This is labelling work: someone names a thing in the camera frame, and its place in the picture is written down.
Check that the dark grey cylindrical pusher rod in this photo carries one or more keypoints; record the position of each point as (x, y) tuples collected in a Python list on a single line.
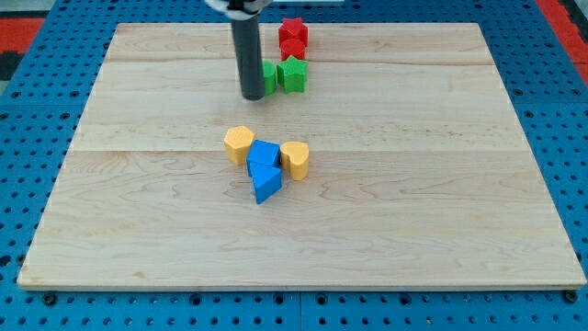
[(247, 46)]

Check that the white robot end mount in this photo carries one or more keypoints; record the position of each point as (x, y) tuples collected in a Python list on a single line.
[(238, 9)]

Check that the green circle block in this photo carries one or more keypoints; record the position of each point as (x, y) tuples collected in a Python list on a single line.
[(270, 77)]

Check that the red circle block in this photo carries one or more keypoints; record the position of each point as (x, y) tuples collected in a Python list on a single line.
[(292, 47)]

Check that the red star block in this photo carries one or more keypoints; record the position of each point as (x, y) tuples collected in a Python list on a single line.
[(293, 29)]

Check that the green star block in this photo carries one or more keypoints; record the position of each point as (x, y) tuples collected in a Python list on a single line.
[(292, 74)]

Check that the yellow pentagon block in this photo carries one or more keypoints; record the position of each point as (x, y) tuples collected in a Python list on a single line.
[(238, 141)]

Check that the yellow heart block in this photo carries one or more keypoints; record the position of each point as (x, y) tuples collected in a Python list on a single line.
[(294, 159)]

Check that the blue square block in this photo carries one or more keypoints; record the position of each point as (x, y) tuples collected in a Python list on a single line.
[(262, 152)]

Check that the blue triangle block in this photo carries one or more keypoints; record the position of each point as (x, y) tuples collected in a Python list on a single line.
[(267, 180)]

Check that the light wooden board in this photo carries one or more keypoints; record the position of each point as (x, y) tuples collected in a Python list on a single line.
[(420, 175)]

